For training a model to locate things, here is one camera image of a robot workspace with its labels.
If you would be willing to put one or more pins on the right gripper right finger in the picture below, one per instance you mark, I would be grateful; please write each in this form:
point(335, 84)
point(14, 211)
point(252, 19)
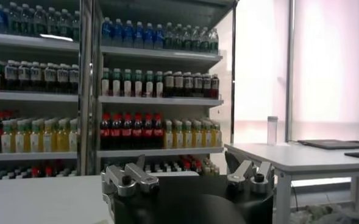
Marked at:
point(252, 179)

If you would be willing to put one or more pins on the dark flat tray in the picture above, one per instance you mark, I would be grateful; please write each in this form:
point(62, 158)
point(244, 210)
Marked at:
point(331, 144)

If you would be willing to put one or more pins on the grey white cloth pile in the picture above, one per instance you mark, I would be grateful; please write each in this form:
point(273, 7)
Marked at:
point(325, 214)

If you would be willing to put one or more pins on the white metal beverage shelf rack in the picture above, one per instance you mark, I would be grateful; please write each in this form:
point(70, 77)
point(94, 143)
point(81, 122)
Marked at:
point(154, 100)
point(30, 96)

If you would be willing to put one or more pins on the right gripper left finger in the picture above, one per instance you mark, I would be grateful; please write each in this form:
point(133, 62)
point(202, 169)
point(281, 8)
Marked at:
point(127, 179)

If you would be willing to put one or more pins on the white cap dark drink bottle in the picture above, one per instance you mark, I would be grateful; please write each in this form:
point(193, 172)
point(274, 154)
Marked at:
point(62, 76)
point(197, 86)
point(23, 75)
point(188, 86)
point(49, 76)
point(36, 76)
point(11, 74)
point(214, 87)
point(206, 86)
point(74, 77)

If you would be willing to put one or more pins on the yellow juice bottle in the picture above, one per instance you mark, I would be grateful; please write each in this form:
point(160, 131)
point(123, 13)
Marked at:
point(73, 140)
point(20, 141)
point(62, 140)
point(168, 138)
point(197, 138)
point(208, 138)
point(215, 170)
point(206, 169)
point(187, 138)
point(217, 138)
point(35, 140)
point(178, 138)
point(48, 140)
point(7, 141)

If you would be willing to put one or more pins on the white side table with legs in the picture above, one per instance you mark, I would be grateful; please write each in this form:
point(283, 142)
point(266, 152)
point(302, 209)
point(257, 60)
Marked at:
point(304, 158)

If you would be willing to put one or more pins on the white cap beige label bottle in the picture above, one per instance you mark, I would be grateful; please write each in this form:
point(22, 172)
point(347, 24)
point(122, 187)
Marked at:
point(168, 85)
point(178, 85)

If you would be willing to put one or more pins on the green tinted water bottle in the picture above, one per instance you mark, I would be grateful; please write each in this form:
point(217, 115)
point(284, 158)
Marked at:
point(24, 22)
point(196, 40)
point(64, 27)
point(187, 39)
point(169, 38)
point(39, 22)
point(13, 21)
point(205, 41)
point(75, 29)
point(51, 25)
point(214, 42)
point(178, 39)

